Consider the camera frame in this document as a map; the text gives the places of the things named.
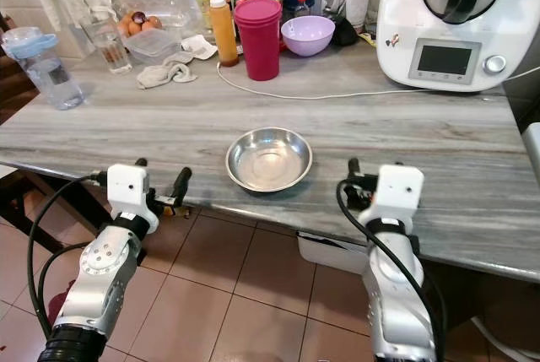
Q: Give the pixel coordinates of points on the magenta plastic cup with lid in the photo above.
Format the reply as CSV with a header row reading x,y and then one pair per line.
x,y
257,40

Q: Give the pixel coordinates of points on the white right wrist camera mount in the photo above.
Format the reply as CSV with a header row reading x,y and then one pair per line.
x,y
398,194

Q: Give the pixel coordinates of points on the grey crumpled cloth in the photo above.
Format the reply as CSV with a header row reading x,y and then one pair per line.
x,y
164,73

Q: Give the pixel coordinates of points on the stainless steel bowl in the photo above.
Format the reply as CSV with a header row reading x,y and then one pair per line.
x,y
269,160

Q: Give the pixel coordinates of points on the dark red floor cloth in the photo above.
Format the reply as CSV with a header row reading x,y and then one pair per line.
x,y
57,307

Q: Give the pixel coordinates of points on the purple plastic bowl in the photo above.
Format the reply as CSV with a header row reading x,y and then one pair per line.
x,y
307,35

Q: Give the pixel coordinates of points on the white kitchen machine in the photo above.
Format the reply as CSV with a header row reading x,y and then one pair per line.
x,y
447,37

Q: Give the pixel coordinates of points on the clear water bottle blue lid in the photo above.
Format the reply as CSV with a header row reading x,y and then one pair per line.
x,y
52,71

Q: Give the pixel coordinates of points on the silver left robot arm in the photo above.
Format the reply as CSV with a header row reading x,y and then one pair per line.
x,y
101,282

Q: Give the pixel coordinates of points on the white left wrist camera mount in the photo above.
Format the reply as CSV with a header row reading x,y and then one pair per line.
x,y
132,190

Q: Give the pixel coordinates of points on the purple onion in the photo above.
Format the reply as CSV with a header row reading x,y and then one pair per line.
x,y
138,17

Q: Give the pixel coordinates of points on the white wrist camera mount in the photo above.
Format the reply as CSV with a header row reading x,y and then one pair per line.
x,y
132,190
398,194

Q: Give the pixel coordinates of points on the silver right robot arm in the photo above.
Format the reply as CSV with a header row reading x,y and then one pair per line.
x,y
395,294

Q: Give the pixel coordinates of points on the clear plastic lidded container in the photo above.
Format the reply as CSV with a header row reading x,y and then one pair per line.
x,y
150,45

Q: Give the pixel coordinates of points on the clear drinking glass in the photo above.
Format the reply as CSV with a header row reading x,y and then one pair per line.
x,y
111,48

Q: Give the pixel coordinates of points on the white plastic bin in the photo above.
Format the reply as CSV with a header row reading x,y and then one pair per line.
x,y
331,252

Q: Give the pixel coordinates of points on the white crumpled cloth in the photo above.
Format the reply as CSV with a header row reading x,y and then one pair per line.
x,y
200,45

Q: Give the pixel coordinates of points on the brown egg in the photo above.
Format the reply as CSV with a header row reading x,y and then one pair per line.
x,y
130,29
153,22

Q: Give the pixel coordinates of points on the grey white appliance edge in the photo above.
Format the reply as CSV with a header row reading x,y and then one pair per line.
x,y
532,153

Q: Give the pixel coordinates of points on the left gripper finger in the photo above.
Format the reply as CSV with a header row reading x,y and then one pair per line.
x,y
141,162
180,183

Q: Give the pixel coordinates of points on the orange sauce bottle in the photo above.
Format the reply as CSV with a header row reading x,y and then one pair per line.
x,y
224,35

